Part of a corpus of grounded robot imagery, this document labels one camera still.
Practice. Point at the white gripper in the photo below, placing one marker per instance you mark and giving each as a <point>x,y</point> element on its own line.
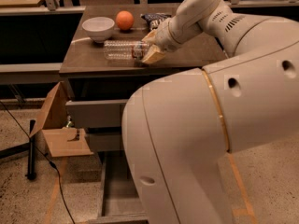
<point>163,34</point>

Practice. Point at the clear plastic water bottle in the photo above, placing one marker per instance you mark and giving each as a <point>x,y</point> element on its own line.
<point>125,49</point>

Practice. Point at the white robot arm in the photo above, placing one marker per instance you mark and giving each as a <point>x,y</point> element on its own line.
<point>176,128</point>

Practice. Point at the grey drawer cabinet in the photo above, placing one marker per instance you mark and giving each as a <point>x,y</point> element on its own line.
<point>89,76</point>

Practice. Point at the top grey drawer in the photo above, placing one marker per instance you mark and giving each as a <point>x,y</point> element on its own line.
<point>96,114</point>

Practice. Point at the middle grey drawer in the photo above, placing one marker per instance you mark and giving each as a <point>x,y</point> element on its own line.
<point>99,142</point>

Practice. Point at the green bottle in box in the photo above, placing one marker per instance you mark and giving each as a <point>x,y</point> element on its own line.
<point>69,123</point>

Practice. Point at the bottom grey open drawer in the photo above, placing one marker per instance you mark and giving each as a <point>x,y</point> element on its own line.
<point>118,201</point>

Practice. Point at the dark blue chip bag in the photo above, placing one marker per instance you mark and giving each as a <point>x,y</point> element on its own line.
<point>154,19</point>

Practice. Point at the orange fruit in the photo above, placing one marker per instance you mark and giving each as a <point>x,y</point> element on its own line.
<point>125,20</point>

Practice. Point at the white ceramic bowl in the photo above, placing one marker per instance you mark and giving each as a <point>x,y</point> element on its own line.
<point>99,29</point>

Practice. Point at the brown cardboard box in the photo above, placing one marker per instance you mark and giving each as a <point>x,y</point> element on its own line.
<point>51,122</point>

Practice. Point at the black stand leg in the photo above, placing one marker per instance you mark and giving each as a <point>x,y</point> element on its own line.
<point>29,148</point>

